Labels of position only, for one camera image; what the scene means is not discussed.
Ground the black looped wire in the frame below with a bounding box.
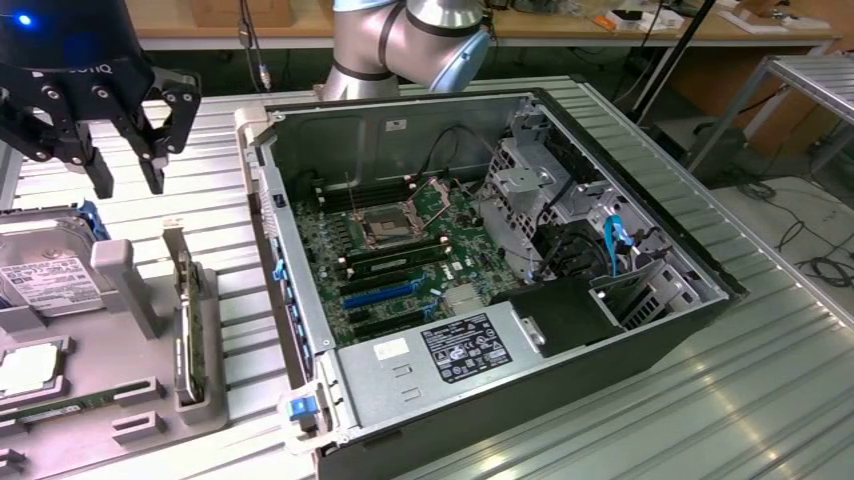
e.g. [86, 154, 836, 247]
[430, 124, 501, 177]

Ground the grey parts rack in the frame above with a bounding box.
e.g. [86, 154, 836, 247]
[0, 238, 234, 480]

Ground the orange and white box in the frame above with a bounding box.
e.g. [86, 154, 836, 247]
[593, 7, 689, 34]

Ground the flat white box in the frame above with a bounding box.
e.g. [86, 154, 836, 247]
[717, 0, 797, 35]

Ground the blue flat wire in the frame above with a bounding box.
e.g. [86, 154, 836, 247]
[601, 214, 633, 277]

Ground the graphics card with metal bracket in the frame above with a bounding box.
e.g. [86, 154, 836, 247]
[162, 216, 207, 407]

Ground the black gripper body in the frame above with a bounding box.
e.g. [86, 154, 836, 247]
[0, 0, 159, 124]

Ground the tangle of black cables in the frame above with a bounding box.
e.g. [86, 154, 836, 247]
[773, 199, 854, 290]

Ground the silver CPU chip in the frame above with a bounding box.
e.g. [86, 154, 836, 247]
[0, 343, 62, 396]

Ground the black plastic air shroud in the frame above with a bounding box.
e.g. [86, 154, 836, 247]
[490, 277, 629, 360]

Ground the thin cable with metal plug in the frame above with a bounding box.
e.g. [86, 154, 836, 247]
[238, 0, 273, 93]

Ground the blue expansion slot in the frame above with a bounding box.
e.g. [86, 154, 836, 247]
[342, 281, 437, 310]

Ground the CPU socket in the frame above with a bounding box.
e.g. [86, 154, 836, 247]
[357, 204, 430, 252]

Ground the black expansion slot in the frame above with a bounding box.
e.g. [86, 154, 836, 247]
[350, 309, 430, 342]

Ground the metal socket cover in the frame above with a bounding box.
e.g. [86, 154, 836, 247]
[405, 177, 461, 235]

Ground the black RAM slot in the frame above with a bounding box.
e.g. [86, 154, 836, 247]
[318, 175, 414, 197]

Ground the small silver heat sink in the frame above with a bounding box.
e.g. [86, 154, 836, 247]
[444, 286, 488, 310]

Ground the open black PC case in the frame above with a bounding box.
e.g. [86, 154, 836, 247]
[233, 87, 748, 480]

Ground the thin metal locking lever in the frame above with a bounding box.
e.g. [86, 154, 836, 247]
[344, 169, 360, 224]

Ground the long wooden desk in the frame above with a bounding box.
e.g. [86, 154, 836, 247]
[123, 0, 847, 50]

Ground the hard disk in blue carrier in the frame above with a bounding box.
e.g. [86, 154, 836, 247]
[0, 199, 114, 320]

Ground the green motherboard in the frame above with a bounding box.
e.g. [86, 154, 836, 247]
[293, 174, 529, 350]

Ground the black tripod pole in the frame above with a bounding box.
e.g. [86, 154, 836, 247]
[630, 0, 721, 117]

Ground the black RAM stick in slot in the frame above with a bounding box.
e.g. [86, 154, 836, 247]
[345, 251, 457, 282]

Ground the metal frame slat table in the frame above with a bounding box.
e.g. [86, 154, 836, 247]
[686, 52, 854, 176]

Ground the silver slotted disk bay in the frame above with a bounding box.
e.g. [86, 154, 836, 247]
[586, 249, 730, 335]

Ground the green RAM stick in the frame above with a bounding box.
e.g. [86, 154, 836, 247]
[0, 384, 149, 427]

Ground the perforated metal disk bay cage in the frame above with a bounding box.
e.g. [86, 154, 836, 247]
[484, 137, 606, 261]

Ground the silver power supply unit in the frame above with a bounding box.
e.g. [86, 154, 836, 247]
[333, 302, 544, 432]

